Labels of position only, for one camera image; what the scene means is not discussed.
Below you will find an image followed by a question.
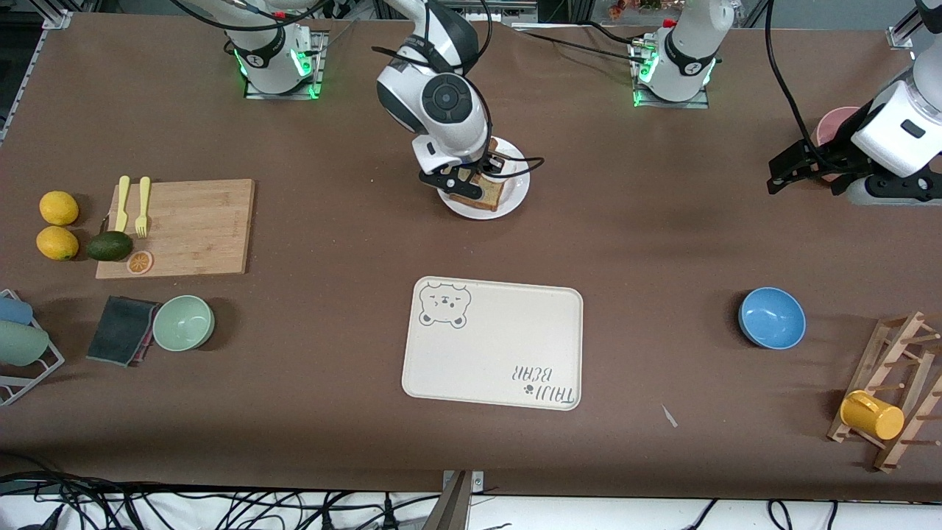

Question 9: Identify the pink bowl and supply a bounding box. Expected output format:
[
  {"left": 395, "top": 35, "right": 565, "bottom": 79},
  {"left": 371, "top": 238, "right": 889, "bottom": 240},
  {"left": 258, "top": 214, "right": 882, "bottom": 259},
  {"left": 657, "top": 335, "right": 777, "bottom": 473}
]
[{"left": 815, "top": 107, "right": 866, "bottom": 183}]

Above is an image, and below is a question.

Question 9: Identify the bamboo cutting board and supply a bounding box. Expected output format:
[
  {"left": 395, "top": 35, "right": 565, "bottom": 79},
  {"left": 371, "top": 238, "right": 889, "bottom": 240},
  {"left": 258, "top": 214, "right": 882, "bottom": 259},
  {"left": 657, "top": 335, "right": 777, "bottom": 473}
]
[{"left": 96, "top": 179, "right": 256, "bottom": 279}]

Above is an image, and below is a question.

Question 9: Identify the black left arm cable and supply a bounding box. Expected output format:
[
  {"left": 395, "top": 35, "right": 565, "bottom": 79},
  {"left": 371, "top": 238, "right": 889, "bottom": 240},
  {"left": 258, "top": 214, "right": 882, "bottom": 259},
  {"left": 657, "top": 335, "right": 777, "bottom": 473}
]
[{"left": 763, "top": 0, "right": 832, "bottom": 159}]

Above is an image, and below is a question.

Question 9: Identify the yellow mug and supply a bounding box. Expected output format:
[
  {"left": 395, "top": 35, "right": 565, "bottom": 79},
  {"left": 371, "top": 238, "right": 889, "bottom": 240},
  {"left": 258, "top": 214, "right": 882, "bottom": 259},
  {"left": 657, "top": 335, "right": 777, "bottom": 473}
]
[{"left": 840, "top": 390, "right": 905, "bottom": 441}]

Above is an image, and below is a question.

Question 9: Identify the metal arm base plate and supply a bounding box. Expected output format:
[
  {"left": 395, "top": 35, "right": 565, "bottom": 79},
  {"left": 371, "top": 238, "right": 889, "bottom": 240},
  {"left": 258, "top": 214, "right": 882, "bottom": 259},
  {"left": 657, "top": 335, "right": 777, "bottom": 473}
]
[
  {"left": 631, "top": 38, "right": 711, "bottom": 110},
  {"left": 244, "top": 29, "right": 325, "bottom": 100}
]

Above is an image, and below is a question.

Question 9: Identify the light blue cup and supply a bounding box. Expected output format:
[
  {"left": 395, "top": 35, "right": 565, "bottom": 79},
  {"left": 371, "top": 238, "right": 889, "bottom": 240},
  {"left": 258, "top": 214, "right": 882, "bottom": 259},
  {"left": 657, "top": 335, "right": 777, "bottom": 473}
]
[{"left": 0, "top": 296, "right": 35, "bottom": 326}]

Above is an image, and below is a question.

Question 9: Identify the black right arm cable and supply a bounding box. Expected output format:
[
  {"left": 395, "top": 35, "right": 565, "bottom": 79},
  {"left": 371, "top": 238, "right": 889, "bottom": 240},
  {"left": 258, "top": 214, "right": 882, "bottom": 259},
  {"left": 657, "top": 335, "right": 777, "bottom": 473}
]
[{"left": 171, "top": 0, "right": 546, "bottom": 179}]

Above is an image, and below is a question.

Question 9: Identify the dark grey sponge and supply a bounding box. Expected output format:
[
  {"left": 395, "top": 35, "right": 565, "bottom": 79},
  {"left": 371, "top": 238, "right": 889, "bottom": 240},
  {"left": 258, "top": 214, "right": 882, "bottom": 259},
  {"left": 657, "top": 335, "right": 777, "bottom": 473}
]
[{"left": 86, "top": 296, "right": 161, "bottom": 367}]

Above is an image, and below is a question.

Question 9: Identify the round white plate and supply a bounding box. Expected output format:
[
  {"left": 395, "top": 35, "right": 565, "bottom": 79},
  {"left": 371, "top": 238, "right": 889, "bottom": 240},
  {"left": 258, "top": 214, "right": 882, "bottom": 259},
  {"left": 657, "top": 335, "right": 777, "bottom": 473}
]
[{"left": 438, "top": 137, "right": 531, "bottom": 221}]

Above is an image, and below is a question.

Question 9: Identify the sage green cup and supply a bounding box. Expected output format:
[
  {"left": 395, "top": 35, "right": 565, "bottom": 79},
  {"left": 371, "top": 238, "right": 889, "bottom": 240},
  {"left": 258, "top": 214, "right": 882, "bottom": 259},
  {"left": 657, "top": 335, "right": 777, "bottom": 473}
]
[{"left": 0, "top": 321, "right": 50, "bottom": 367}]

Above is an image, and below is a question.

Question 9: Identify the black cable bundle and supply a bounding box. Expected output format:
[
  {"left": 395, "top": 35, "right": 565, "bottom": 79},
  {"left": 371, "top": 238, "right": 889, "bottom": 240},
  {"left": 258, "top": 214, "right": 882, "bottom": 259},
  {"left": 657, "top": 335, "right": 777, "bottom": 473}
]
[{"left": 0, "top": 471, "right": 444, "bottom": 530}]

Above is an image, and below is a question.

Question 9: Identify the yellow plastic fork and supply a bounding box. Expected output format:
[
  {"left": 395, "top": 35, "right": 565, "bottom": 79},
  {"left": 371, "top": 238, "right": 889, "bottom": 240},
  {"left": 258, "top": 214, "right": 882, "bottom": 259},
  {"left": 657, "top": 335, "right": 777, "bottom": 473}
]
[{"left": 135, "top": 177, "right": 152, "bottom": 239}]

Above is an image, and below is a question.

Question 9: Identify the yellow plastic knife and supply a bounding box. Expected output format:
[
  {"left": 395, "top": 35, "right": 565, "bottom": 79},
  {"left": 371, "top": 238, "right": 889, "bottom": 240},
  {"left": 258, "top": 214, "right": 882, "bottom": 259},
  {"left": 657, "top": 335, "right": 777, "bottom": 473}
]
[{"left": 114, "top": 175, "right": 132, "bottom": 233}]

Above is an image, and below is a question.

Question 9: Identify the dark green avocado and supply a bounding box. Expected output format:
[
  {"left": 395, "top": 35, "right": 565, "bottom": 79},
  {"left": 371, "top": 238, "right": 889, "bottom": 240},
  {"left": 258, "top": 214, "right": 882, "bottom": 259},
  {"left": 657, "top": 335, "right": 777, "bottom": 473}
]
[{"left": 85, "top": 230, "right": 134, "bottom": 261}]

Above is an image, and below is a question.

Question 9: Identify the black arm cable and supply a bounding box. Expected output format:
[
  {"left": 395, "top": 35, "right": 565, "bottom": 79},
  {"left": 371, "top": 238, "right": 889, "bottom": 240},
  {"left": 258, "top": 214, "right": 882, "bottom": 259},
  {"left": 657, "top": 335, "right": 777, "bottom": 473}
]
[
  {"left": 763, "top": 0, "right": 832, "bottom": 159},
  {"left": 171, "top": 0, "right": 546, "bottom": 179}
]

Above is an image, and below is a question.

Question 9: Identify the white wire rack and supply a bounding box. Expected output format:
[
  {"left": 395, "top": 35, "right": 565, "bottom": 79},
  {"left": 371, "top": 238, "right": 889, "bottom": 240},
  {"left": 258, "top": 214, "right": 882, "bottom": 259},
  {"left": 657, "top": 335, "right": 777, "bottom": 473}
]
[{"left": 0, "top": 289, "right": 65, "bottom": 407}]

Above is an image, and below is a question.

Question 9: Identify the black table cable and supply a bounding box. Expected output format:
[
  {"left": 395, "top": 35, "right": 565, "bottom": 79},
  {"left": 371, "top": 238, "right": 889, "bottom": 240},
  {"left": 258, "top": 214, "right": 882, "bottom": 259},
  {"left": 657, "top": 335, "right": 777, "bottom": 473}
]
[{"left": 514, "top": 21, "right": 657, "bottom": 67}]

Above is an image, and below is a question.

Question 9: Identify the blue bowl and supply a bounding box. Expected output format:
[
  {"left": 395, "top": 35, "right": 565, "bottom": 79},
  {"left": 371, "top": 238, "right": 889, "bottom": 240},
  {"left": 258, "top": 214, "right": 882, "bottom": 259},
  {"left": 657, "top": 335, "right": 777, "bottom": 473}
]
[{"left": 738, "top": 287, "right": 807, "bottom": 350}]

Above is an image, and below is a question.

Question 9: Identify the aluminium frame profile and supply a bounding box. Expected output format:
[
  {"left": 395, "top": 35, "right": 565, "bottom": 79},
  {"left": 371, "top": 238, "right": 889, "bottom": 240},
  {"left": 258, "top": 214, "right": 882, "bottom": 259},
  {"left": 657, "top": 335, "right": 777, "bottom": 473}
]
[{"left": 887, "top": 0, "right": 929, "bottom": 49}]

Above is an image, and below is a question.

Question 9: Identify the pale green bowl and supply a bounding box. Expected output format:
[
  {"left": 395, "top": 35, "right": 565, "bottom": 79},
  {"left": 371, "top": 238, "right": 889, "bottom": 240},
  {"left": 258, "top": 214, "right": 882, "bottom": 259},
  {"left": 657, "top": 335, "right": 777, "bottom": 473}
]
[{"left": 152, "top": 295, "right": 216, "bottom": 352}]

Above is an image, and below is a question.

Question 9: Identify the yellow lemon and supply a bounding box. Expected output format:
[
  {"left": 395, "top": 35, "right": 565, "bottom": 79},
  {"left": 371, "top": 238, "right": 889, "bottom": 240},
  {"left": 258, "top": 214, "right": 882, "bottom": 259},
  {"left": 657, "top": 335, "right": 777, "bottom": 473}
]
[
  {"left": 36, "top": 226, "right": 79, "bottom": 261},
  {"left": 39, "top": 191, "right": 79, "bottom": 226}
]

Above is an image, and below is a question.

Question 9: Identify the wooden mug rack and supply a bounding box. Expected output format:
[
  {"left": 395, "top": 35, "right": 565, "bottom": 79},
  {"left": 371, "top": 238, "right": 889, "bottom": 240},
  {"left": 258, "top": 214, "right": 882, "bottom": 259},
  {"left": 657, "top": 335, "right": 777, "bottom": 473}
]
[{"left": 827, "top": 311, "right": 942, "bottom": 473}]

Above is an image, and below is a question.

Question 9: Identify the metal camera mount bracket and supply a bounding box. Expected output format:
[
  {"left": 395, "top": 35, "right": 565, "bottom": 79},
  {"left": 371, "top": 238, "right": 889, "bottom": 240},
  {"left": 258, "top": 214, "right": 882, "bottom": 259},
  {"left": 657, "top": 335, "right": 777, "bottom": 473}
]
[{"left": 423, "top": 470, "right": 485, "bottom": 530}]

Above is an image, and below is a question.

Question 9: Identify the cream bear print tray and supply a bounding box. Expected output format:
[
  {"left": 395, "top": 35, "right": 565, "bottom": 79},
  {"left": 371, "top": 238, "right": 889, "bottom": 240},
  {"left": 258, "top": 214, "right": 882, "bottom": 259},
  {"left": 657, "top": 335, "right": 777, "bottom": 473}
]
[{"left": 401, "top": 276, "right": 584, "bottom": 411}]

